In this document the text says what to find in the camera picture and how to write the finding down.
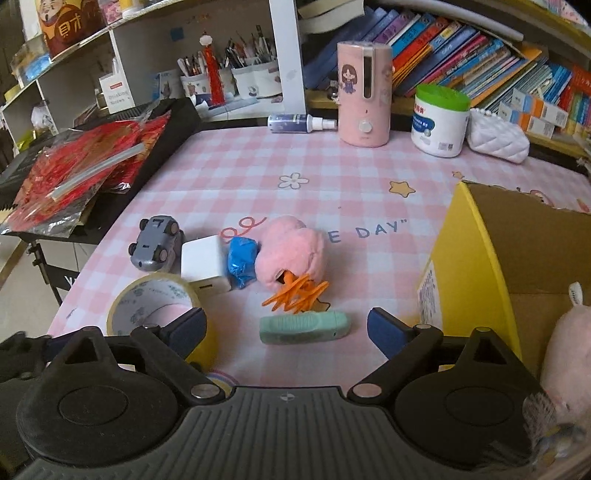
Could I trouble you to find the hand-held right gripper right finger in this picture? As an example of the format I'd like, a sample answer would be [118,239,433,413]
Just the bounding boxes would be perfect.
[347,307,530,403]

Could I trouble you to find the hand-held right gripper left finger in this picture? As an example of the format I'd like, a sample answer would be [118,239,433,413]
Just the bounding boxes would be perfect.
[45,307,225,402]

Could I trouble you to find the yellow tape roll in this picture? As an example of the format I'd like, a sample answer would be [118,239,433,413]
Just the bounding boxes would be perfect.
[106,272,218,370]

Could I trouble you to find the white charger plug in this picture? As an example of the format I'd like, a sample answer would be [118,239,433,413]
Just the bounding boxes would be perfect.
[180,235,232,296]

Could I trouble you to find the mint green plastic case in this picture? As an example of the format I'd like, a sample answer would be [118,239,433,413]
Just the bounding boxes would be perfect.
[259,310,352,344]

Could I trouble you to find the blue foil candy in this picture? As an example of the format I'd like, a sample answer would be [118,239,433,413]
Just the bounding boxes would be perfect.
[227,237,260,290]

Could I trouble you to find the grey toy car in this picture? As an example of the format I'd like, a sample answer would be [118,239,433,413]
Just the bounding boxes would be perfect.
[128,215,185,272]

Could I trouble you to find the orange hair claw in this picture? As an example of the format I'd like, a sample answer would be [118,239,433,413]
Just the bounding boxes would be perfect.
[262,272,329,311]

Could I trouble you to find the yellow cardboard box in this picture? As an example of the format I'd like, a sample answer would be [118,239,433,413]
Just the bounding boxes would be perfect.
[416,181,591,384]

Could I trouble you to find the pink plush toy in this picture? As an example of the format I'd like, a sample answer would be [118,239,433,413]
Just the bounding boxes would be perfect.
[255,217,328,292]

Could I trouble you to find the black keyboard stand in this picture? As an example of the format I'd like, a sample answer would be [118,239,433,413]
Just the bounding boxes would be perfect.
[25,240,84,305]

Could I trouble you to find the pink checked tablecloth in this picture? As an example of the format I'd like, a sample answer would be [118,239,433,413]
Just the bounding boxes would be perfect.
[46,124,591,393]

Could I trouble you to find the pale plastic stick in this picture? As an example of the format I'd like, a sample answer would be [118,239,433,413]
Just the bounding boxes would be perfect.
[95,143,146,163]
[53,175,116,202]

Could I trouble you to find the pale pink plush bunny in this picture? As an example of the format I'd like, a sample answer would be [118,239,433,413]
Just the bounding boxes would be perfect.
[540,281,591,425]

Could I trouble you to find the stack of red foil packets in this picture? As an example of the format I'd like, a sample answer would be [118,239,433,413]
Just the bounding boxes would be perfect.
[0,115,171,236]

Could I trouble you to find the white jar green lid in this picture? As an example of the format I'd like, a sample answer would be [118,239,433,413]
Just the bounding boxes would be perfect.
[411,84,472,158]

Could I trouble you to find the pink humidifier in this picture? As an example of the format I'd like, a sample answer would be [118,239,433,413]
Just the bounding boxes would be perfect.
[336,41,393,147]

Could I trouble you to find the white quilted purse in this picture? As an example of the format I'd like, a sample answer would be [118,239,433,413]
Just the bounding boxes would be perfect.
[466,108,531,164]

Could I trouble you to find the small glue bottle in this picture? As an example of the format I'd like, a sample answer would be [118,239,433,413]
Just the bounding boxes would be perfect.
[268,113,339,134]

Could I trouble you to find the yellow bookshelf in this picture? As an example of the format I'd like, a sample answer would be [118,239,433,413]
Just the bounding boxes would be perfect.
[305,0,591,162]

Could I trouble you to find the white pen holder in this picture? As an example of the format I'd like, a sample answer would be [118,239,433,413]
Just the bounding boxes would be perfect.
[180,69,220,100]
[254,62,282,95]
[231,65,259,97]

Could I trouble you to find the white straws box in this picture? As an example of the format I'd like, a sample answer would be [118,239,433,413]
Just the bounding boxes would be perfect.
[99,71,137,114]

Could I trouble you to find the row of small boxes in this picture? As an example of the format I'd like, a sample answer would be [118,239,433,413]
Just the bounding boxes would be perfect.
[496,88,571,139]

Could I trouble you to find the row of colourful books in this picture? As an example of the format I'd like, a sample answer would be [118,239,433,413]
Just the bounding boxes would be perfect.
[302,7,591,139]

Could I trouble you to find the white shelf unit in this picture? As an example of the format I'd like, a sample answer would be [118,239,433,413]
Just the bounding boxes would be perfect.
[0,0,305,139]

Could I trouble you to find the thick dark book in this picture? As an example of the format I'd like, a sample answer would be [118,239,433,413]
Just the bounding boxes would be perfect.
[298,0,365,34]

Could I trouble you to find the red printed box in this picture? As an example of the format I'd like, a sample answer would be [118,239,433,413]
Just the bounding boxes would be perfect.
[37,0,109,58]

